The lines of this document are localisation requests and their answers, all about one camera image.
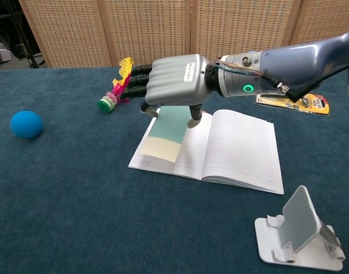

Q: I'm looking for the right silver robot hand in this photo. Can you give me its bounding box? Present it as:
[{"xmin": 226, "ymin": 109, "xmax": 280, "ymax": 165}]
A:
[{"xmin": 120, "ymin": 53, "xmax": 215, "ymax": 128}]

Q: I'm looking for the teal and cream card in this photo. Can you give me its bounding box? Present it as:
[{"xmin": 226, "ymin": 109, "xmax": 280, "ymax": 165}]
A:
[{"xmin": 139, "ymin": 105, "xmax": 191, "ymax": 163}]

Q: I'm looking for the white lined notebook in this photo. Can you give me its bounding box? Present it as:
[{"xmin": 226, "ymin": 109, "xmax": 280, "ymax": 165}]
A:
[{"xmin": 127, "ymin": 107, "xmax": 285, "ymax": 195}]

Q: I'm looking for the woven folding screen panel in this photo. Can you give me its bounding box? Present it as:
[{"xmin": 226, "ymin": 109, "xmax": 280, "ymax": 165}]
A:
[
  {"xmin": 18, "ymin": 0, "xmax": 112, "ymax": 69},
  {"xmin": 98, "ymin": 0, "xmax": 192, "ymax": 67},
  {"xmin": 190, "ymin": 0, "xmax": 302, "ymax": 62},
  {"xmin": 288, "ymin": 0, "xmax": 349, "ymax": 46}
]

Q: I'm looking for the colourful feather shuttlecock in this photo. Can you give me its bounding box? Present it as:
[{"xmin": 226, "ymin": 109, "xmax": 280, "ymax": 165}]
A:
[{"xmin": 97, "ymin": 56, "xmax": 135, "ymax": 114}]

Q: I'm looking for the black tripod stand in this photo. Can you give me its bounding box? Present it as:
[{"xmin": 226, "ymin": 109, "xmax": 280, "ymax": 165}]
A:
[{"xmin": 2, "ymin": 0, "xmax": 46, "ymax": 69}]

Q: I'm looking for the packaged tool on yellow card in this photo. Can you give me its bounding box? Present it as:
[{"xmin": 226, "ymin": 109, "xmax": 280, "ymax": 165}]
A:
[{"xmin": 255, "ymin": 92, "xmax": 332, "ymax": 116}]

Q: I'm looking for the blue foam ball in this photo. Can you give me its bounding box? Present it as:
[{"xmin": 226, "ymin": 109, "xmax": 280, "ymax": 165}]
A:
[{"xmin": 10, "ymin": 110, "xmax": 44, "ymax": 140}]

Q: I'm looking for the white folding phone stand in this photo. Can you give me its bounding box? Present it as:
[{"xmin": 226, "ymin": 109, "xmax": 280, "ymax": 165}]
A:
[{"xmin": 254, "ymin": 184, "xmax": 347, "ymax": 272}]

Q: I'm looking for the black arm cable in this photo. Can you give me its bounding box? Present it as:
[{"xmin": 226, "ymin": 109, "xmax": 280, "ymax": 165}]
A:
[{"xmin": 261, "ymin": 59, "xmax": 349, "ymax": 103}]

